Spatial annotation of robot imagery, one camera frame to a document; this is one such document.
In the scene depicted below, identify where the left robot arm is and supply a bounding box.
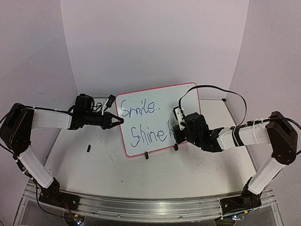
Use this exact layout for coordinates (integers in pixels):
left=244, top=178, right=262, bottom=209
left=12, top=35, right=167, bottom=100
left=0, top=94, right=124, bottom=206

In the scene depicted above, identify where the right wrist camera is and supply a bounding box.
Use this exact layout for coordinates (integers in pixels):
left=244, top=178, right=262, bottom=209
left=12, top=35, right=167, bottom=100
left=173, top=106, right=186, bottom=130

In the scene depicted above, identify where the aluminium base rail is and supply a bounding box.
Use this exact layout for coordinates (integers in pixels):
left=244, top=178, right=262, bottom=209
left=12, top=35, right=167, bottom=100
left=23, top=182, right=277, bottom=223

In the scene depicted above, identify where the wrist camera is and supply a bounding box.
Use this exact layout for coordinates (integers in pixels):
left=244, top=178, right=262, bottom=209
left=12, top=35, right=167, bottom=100
left=173, top=106, right=186, bottom=130
left=101, top=95, right=116, bottom=114

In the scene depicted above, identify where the black right camera cable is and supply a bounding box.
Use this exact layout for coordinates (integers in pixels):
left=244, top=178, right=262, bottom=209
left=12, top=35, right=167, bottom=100
left=178, top=85, right=247, bottom=127

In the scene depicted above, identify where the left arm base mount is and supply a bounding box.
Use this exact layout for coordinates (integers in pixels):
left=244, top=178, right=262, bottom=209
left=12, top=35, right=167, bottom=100
left=38, top=178, right=80, bottom=210

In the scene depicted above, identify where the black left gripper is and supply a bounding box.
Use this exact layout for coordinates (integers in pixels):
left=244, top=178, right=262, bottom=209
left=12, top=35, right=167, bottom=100
left=83, top=110, right=125, bottom=129

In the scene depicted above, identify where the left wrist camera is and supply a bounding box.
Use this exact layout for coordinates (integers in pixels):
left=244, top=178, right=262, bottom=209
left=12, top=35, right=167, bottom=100
left=101, top=95, right=116, bottom=114

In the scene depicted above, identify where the pink framed whiteboard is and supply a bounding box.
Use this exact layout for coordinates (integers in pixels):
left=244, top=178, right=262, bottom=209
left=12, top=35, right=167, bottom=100
left=115, top=82, right=201, bottom=157

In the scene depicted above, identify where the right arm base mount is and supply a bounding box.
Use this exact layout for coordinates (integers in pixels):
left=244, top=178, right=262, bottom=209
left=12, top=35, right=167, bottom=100
left=220, top=183, right=262, bottom=216

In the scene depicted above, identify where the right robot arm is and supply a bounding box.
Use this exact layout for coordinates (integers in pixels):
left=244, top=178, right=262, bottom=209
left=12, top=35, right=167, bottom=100
left=173, top=107, right=299, bottom=195

